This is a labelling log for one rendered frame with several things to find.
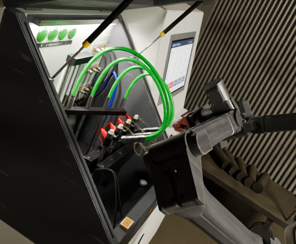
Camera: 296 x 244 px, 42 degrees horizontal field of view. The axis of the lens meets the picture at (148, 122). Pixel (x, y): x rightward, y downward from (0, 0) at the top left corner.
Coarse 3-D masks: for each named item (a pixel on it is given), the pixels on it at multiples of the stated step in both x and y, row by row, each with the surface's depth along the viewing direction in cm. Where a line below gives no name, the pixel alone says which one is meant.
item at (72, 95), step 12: (108, 48) 139; (120, 48) 137; (144, 60) 135; (84, 72) 145; (156, 72) 134; (72, 96) 149; (168, 96) 135; (168, 108) 136; (168, 120) 137; (156, 132) 140
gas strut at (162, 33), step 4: (196, 4) 156; (192, 8) 157; (184, 12) 158; (188, 12) 158; (180, 16) 159; (184, 16) 159; (176, 20) 160; (180, 20) 160; (172, 24) 161; (176, 24) 161; (168, 28) 162; (172, 28) 162; (164, 32) 162; (160, 36) 164; (156, 40) 165; (144, 48) 168; (140, 52) 168; (132, 64) 171
